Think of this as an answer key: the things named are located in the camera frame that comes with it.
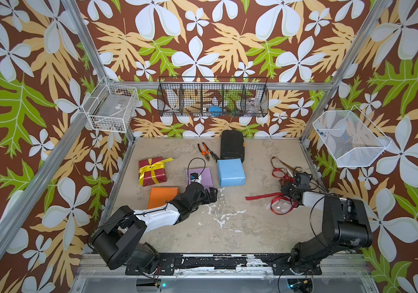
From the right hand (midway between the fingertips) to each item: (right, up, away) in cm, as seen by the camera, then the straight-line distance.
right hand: (285, 186), depth 98 cm
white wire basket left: (-88, +38, -13) cm, 97 cm away
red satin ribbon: (-4, -4, -4) cm, 7 cm away
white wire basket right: (+24, +24, -16) cm, 38 cm away
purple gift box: (-43, +4, -4) cm, 44 cm away
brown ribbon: (-2, +3, -1) cm, 4 cm away
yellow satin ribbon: (-73, +11, 0) cm, 74 cm away
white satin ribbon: (-6, -8, -9) cm, 14 cm away
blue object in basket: (-38, +41, -4) cm, 56 cm away
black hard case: (-27, +23, +14) cm, 38 cm away
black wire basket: (-40, +49, 0) cm, 63 cm away
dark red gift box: (-68, +8, -2) cm, 69 cm away
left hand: (-40, +1, -9) cm, 42 cm away
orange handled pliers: (-44, +19, +13) cm, 50 cm away
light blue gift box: (-30, +8, -1) cm, 31 cm away
